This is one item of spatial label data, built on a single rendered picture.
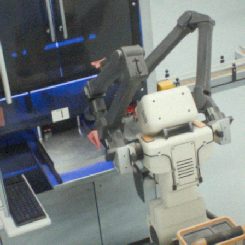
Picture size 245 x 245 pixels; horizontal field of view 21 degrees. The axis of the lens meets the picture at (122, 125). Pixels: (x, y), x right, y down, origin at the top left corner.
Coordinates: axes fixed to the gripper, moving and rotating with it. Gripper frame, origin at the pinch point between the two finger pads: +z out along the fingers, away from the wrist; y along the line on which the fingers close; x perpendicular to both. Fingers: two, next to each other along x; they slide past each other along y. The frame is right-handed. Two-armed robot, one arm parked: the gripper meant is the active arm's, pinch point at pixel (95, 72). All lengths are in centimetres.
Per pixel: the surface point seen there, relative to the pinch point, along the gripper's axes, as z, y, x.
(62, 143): 18.5, -33.4, 20.3
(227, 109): 93, -145, -175
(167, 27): 270, -146, -287
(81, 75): 14.0, -4.8, -0.5
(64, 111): 19.1, -19.3, 12.3
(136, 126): 1.2, -39.9, -14.6
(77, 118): 24.3, -30.4, 3.5
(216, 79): -2, -44, -75
